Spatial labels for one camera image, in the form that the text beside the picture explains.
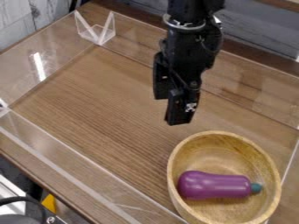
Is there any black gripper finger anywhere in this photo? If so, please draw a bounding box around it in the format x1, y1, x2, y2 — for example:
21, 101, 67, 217
164, 83, 200, 126
153, 52, 171, 100

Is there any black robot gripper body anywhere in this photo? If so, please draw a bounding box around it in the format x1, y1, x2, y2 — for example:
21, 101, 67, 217
160, 17, 223, 88

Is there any brown wooden bowl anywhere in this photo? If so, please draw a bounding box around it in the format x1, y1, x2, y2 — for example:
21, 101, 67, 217
167, 130, 281, 224

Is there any purple toy eggplant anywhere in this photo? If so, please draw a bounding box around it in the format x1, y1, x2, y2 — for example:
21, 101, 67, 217
177, 171, 263, 200

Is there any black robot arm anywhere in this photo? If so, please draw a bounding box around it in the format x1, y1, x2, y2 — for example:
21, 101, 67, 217
153, 0, 225, 125

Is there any clear acrylic corner bracket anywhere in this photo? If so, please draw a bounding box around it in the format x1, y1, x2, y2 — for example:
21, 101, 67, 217
73, 11, 116, 46

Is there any clear acrylic table wall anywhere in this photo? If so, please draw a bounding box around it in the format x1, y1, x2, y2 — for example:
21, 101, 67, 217
0, 99, 187, 224

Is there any black cable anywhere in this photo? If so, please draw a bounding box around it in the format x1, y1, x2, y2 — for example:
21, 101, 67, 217
0, 196, 43, 224

